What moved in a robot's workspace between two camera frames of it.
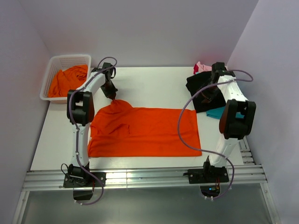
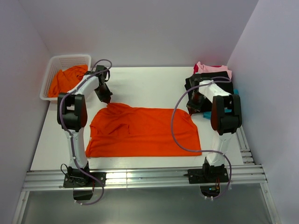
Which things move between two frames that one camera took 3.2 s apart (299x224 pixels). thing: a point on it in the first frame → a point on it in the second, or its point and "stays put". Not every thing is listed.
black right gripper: (209, 97) → (192, 108)
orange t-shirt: (117, 129) stays put
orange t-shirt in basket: (71, 79) stays put
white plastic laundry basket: (61, 62) stays put
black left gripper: (111, 94) → (105, 97)
